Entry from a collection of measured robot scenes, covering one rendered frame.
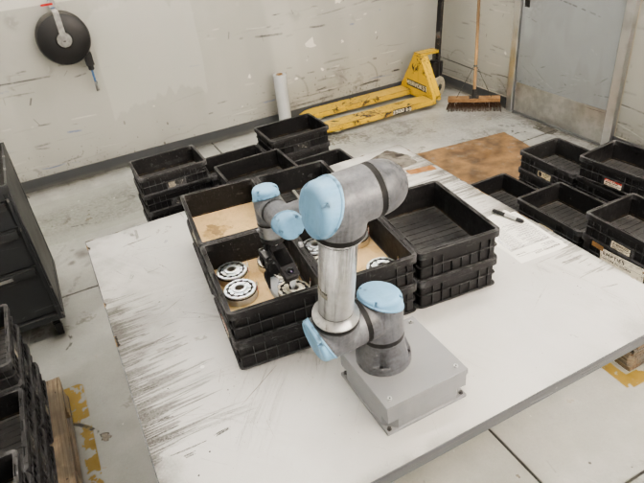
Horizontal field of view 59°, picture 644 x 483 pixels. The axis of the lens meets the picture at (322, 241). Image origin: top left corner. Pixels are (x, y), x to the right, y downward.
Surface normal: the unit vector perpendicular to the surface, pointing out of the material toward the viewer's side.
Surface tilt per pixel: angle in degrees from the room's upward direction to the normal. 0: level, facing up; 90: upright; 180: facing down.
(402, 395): 0
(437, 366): 0
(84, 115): 90
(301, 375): 0
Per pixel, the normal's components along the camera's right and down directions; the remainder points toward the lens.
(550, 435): -0.09, -0.83
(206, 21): 0.46, 0.45
